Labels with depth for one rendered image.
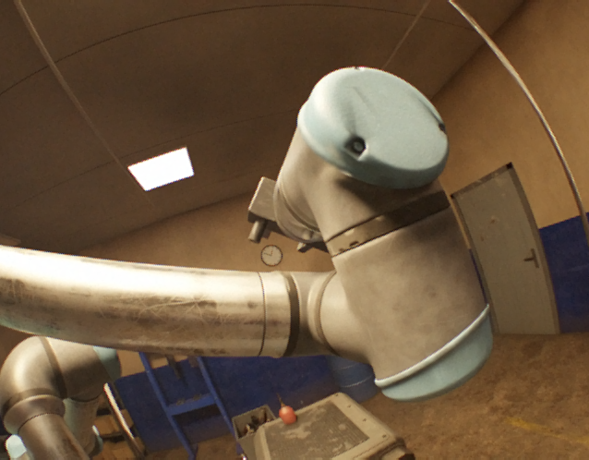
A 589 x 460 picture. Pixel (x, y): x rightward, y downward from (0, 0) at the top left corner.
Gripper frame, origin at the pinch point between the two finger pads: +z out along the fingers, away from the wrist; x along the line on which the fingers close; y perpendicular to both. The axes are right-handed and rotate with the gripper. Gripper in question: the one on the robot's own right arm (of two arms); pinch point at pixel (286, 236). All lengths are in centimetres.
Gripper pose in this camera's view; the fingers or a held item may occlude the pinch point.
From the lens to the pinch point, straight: 46.1
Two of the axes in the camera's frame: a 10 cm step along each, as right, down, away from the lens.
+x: 9.2, 3.7, 1.0
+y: -3.3, 9.0, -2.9
